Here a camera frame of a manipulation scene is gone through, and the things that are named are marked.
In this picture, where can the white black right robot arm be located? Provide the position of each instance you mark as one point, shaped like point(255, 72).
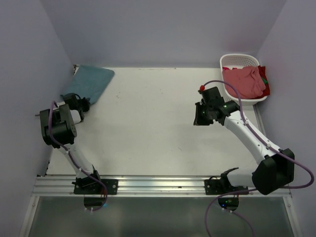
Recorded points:
point(275, 167)

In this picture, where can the aluminium table edge rail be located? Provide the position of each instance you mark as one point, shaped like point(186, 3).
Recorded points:
point(128, 186)

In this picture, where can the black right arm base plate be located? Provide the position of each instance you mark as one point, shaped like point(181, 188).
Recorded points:
point(218, 186)

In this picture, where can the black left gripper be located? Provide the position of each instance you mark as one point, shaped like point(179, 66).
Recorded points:
point(86, 103)

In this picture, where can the pink t shirt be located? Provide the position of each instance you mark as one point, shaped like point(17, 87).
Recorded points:
point(247, 81)

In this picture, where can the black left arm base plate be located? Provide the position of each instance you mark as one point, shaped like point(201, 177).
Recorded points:
point(96, 186)

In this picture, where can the red green patterned cloth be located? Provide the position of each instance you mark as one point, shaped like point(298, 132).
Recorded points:
point(266, 91)

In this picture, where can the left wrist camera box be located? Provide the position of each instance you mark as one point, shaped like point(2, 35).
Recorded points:
point(72, 100)

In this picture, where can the teal blue t shirt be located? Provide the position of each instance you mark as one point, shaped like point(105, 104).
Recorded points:
point(89, 82)

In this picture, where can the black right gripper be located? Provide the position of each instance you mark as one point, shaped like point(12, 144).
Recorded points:
point(198, 120)

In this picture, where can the white perforated laundry basket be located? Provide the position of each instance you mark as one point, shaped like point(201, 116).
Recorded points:
point(238, 61)

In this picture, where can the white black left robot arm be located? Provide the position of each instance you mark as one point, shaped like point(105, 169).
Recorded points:
point(59, 131)

